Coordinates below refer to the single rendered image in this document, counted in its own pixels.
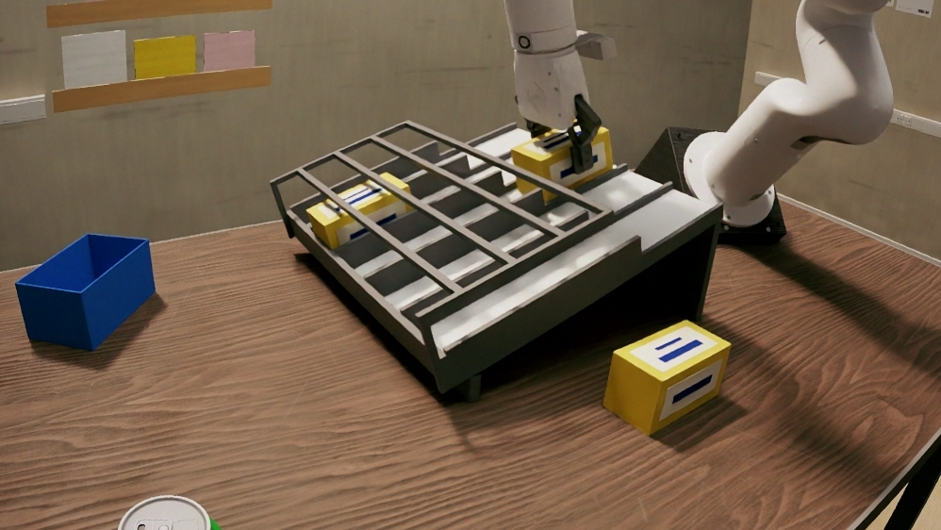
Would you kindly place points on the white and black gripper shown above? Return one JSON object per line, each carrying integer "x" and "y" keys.
{"x": 549, "y": 87}

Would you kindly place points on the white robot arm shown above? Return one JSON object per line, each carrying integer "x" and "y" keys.
{"x": 849, "y": 99}

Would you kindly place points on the blue open box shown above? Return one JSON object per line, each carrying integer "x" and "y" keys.
{"x": 85, "y": 312}

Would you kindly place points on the yellow butter carton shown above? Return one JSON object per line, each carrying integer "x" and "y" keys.
{"x": 548, "y": 155}
{"x": 335, "y": 227}
{"x": 657, "y": 380}

